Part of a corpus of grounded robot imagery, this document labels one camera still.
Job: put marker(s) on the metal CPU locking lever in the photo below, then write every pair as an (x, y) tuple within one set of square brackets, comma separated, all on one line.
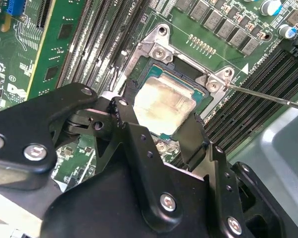
[(258, 94), (124, 53)]

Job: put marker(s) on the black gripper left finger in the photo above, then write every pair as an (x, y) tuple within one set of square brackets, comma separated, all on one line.
[(22, 129)]

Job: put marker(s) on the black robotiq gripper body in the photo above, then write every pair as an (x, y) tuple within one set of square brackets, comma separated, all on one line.
[(101, 210)]

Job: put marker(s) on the silver CPU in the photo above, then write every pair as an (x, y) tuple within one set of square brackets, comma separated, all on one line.
[(164, 101)]

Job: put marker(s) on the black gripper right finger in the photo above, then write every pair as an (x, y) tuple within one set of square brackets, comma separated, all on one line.
[(221, 168)]

